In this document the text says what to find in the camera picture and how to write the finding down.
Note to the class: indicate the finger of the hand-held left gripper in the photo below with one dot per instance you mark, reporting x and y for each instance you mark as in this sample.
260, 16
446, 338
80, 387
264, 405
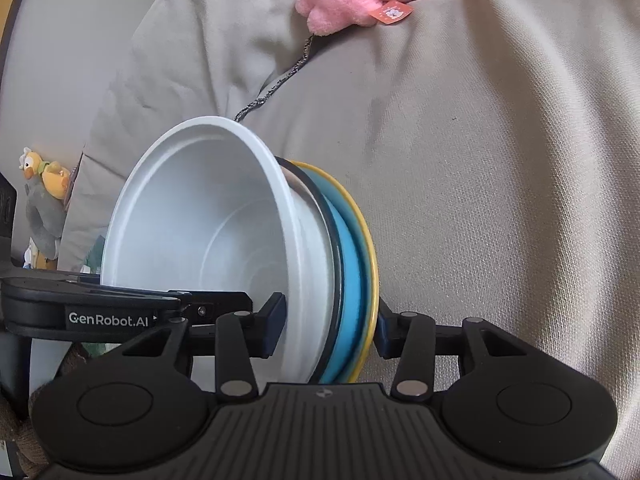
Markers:
220, 302

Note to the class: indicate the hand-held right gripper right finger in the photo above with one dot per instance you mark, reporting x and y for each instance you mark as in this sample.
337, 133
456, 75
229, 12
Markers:
382, 336

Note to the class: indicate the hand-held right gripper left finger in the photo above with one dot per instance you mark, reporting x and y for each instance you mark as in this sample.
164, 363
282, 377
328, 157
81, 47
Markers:
275, 325

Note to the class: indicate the white bowl with gold rim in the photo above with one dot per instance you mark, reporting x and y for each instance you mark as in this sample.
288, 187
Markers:
373, 280

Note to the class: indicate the blue enamel bowl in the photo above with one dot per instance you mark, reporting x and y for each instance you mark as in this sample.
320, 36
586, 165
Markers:
350, 280

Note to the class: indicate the white plastic bowl orange label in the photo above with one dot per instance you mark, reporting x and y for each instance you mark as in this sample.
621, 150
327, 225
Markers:
200, 220

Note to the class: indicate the teal cloth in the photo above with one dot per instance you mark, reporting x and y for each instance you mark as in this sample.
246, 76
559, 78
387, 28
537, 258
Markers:
92, 260

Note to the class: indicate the black device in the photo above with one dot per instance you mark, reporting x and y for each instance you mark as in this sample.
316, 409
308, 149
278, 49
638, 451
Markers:
6, 220

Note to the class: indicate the yellow and grey plush toy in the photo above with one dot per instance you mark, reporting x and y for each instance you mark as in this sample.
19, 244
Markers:
50, 175

